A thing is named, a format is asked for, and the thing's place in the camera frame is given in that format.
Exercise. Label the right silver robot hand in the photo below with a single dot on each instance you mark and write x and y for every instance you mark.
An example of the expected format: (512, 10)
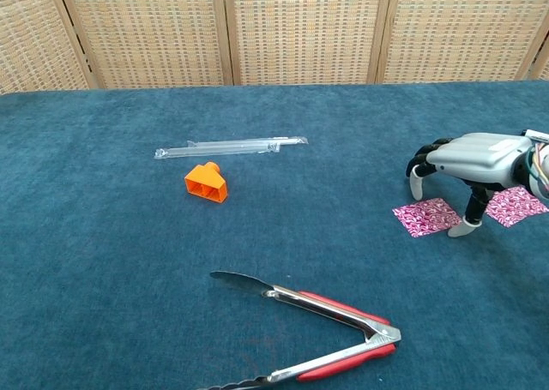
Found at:
(480, 156)

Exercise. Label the pink patterned playing card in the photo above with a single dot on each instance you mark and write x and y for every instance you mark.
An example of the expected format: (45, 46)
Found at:
(514, 205)
(424, 216)

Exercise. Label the white black-capped marker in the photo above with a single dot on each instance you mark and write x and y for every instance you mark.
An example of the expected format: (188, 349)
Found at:
(541, 135)

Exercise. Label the teal carpet table mat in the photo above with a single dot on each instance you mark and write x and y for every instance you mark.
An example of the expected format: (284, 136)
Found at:
(128, 257)

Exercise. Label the clear plastic wrapped stick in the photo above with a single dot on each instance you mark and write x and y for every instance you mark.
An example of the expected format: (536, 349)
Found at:
(296, 140)
(206, 151)

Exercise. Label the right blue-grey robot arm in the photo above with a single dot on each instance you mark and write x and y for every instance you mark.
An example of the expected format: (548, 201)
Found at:
(542, 171)

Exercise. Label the orange plastic block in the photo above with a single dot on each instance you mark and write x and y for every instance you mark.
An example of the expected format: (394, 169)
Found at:
(206, 184)

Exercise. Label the woven bamboo screen panel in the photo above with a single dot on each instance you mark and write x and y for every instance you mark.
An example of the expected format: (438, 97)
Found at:
(544, 66)
(463, 30)
(150, 30)
(30, 34)
(304, 30)

